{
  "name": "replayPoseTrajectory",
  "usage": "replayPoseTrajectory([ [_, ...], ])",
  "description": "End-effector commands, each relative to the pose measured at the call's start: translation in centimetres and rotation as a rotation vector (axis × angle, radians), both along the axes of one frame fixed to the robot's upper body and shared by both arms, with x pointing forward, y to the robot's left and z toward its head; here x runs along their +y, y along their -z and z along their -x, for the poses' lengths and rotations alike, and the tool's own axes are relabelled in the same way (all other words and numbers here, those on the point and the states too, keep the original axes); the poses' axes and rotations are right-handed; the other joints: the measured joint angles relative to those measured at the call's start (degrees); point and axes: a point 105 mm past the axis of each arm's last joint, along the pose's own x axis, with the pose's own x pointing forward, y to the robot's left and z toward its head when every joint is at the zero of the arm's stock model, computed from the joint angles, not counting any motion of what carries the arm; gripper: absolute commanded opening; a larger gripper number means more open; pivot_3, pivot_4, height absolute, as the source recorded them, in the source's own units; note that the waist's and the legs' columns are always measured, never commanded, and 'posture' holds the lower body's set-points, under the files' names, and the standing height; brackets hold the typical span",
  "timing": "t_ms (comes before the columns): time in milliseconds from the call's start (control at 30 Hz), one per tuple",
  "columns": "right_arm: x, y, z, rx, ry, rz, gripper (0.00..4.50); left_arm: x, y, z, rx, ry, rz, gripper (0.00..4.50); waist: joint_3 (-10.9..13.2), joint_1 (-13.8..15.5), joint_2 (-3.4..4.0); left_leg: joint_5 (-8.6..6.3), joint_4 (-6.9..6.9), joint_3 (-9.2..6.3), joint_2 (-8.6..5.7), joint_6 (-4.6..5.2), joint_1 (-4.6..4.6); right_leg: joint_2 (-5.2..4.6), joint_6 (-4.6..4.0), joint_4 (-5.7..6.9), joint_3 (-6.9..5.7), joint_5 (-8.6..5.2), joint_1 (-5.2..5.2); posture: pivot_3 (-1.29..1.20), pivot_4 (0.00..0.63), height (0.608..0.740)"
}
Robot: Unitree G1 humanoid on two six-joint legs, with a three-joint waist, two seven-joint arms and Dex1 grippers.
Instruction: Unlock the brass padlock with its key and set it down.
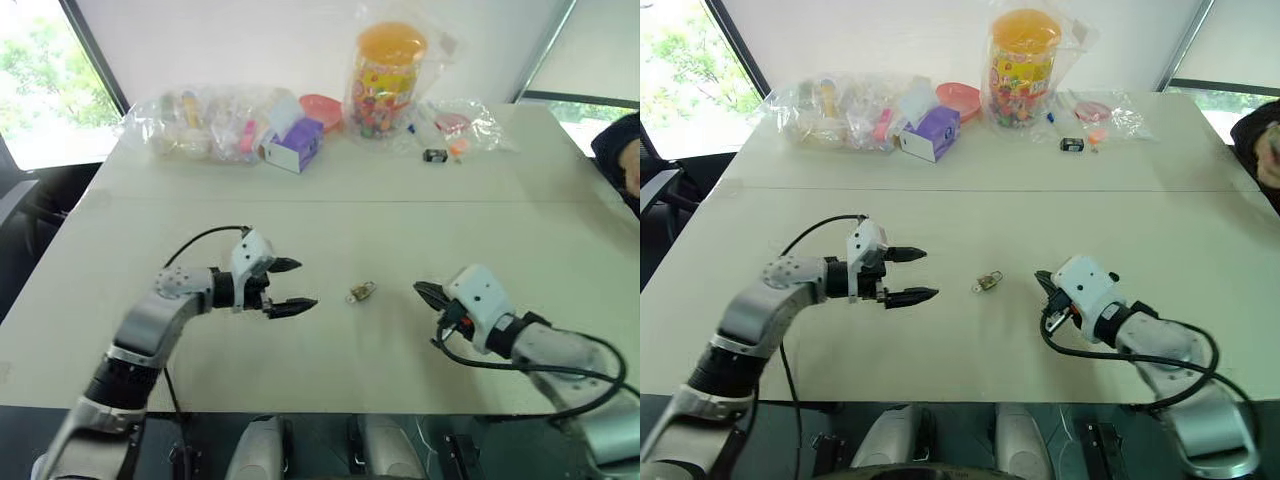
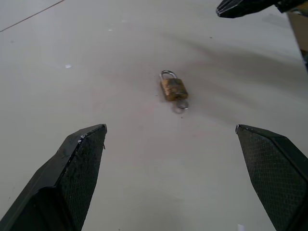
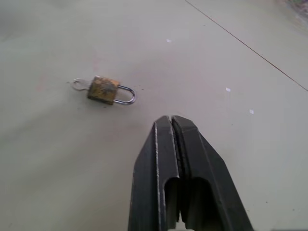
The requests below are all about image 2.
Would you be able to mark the silver key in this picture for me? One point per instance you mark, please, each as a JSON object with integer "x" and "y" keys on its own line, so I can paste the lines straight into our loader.
{"x": 181, "y": 106}

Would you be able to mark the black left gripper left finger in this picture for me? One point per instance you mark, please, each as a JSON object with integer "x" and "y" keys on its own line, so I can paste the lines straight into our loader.
{"x": 72, "y": 178}

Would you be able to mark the brown cardboard box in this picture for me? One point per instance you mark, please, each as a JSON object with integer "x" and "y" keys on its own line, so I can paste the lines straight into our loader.
{"x": 299, "y": 31}

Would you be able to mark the brass padlock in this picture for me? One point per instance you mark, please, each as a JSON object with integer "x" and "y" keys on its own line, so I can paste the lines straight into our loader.
{"x": 173, "y": 87}

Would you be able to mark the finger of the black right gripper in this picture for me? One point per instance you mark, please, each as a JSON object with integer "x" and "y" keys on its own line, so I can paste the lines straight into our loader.
{"x": 243, "y": 7}

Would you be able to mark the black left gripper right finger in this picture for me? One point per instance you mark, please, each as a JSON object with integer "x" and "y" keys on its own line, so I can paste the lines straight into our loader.
{"x": 276, "y": 173}

